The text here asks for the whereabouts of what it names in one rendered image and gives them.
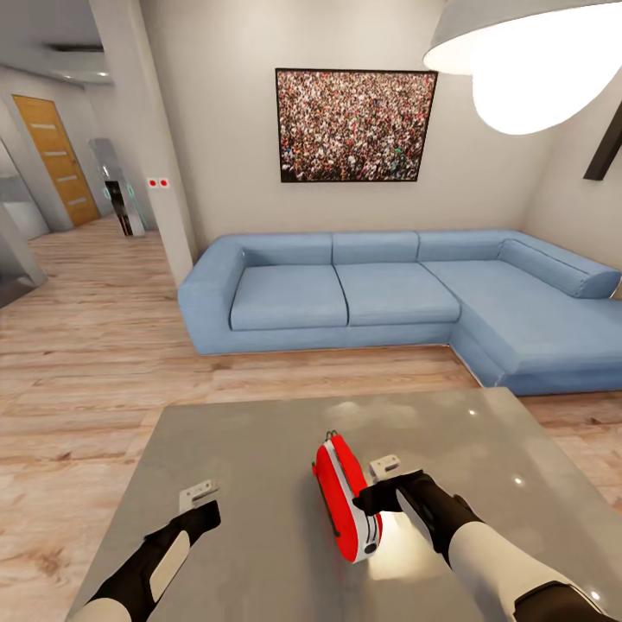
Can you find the sofa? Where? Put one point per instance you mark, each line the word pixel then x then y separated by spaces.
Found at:
pixel 517 311

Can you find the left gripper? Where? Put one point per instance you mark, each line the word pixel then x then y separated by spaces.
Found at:
pixel 205 518

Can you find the door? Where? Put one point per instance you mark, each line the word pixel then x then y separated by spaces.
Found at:
pixel 51 141

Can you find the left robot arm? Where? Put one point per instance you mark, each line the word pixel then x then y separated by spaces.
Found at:
pixel 134 591

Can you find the radio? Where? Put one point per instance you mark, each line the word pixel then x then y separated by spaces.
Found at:
pixel 340 479

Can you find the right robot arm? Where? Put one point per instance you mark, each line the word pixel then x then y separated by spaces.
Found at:
pixel 505 583

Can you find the picture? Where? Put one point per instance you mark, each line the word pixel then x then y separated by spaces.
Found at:
pixel 352 125

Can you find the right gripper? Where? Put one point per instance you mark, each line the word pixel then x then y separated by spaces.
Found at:
pixel 372 500

